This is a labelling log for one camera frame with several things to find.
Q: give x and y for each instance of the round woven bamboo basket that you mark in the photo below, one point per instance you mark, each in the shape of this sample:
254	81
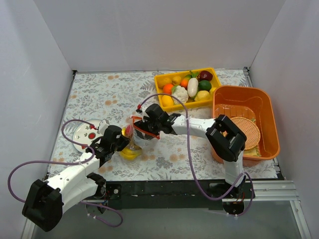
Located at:
250	129

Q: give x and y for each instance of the fake yellow lemon front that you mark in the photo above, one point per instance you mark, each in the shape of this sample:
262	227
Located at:
167	101

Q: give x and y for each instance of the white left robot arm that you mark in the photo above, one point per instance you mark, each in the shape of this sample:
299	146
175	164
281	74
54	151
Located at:
48	200

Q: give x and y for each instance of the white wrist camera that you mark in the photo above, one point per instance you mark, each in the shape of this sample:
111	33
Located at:
101	126
141	111

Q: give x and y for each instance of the clear zip top bag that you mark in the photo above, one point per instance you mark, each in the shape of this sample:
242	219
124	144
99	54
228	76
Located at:
139	139

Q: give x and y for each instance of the fake white cauliflower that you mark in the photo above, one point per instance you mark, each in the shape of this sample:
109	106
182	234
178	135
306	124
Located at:
180	93

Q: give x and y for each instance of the fake white radish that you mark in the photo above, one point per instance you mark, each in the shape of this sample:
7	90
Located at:
192	87

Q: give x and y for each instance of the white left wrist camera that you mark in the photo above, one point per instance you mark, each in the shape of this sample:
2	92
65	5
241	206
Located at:
101	126

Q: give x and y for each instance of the yellow plastic tray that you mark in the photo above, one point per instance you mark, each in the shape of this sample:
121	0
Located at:
191	103

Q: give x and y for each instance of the fake mango green orange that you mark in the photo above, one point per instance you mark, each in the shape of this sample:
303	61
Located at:
184	83

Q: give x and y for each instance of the orange plastic tub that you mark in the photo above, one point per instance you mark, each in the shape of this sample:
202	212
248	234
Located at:
253	104

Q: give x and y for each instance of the fake green lime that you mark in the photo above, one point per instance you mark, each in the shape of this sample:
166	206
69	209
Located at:
204	85

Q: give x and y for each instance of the white fruit pattern plate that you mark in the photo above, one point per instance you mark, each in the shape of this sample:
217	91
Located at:
85	134

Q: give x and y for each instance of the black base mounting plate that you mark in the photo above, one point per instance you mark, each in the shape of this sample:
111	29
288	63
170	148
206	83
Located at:
161	194

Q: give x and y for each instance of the fake bumpy yellow lemon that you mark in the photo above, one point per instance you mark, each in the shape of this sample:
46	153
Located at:
202	96

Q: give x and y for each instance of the fake small yellow fruit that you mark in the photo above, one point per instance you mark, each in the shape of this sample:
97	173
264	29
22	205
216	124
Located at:
176	80

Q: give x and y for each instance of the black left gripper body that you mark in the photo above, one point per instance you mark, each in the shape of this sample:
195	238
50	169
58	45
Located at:
122	140

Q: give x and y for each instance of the fake orange tangerine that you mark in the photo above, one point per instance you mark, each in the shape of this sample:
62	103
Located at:
167	89

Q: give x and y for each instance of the fake yellow banana bunch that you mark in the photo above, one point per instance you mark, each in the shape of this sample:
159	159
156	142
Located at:
131	151

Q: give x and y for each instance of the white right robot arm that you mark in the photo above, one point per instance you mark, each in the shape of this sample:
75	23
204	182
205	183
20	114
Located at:
226	139

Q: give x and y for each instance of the fake yellow fruit back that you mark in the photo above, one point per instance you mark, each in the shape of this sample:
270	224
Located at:
164	81

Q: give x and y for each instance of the fake red apple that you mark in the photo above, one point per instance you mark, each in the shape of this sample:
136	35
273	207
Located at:
205	75

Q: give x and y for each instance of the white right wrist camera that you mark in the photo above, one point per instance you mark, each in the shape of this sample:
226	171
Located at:
141	111

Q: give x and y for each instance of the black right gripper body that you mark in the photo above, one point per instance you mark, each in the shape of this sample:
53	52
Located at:
146	125

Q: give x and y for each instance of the fake red strawberry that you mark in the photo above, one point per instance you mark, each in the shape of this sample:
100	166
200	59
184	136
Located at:
129	130

